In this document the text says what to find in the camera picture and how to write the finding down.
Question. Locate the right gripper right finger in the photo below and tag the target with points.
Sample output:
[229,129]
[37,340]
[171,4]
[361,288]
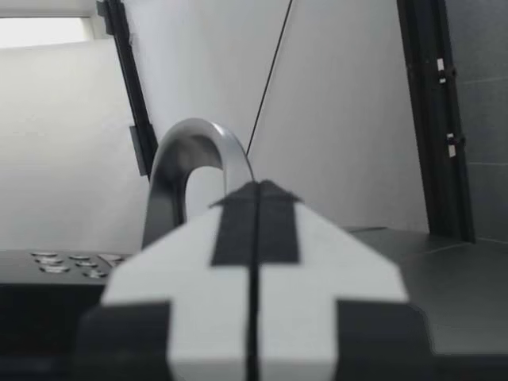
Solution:
[313,317]

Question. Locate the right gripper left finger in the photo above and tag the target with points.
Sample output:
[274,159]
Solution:
[190,317]

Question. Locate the black frame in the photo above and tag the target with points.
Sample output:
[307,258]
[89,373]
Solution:
[434,119]

